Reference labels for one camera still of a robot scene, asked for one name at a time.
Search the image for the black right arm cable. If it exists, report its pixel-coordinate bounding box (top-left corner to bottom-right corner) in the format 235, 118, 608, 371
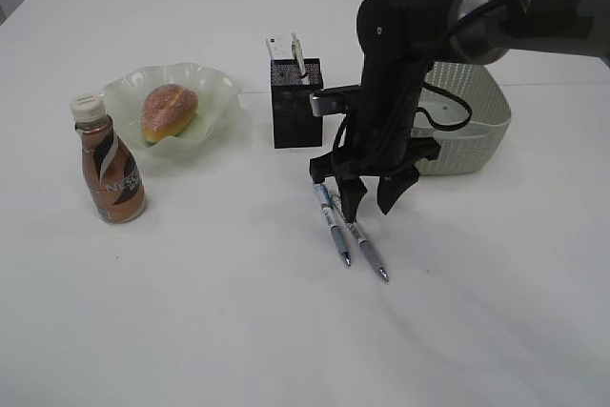
331, 0, 530, 174

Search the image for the pale green plastic basket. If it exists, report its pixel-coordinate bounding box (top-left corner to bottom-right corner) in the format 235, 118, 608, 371
412, 62, 512, 175

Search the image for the sugared bread roll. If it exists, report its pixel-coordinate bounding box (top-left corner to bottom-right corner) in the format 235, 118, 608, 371
140, 84, 198, 144

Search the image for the grey patterned pen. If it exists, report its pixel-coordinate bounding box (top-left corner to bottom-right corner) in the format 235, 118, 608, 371
330, 193, 390, 283

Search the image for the yellow green pen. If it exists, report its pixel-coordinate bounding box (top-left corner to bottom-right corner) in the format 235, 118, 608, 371
291, 32, 309, 85

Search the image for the brown coffee drink bottle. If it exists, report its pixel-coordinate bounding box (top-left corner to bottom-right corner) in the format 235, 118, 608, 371
70, 94, 147, 224

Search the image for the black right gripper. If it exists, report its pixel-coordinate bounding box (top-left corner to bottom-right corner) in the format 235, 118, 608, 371
310, 61, 438, 223

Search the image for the pale green wavy plate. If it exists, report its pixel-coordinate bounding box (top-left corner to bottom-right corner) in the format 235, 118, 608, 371
102, 62, 241, 156

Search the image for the black mesh pen holder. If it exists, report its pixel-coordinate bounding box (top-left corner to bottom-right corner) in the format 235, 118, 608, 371
270, 58, 324, 149

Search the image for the clear plastic ruler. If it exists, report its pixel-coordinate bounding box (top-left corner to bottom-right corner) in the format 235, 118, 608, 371
265, 34, 295, 60

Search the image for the blue grey pen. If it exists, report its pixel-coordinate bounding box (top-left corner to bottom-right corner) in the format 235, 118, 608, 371
313, 183, 352, 267

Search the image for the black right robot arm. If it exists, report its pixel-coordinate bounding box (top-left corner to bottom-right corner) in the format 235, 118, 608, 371
310, 0, 609, 222

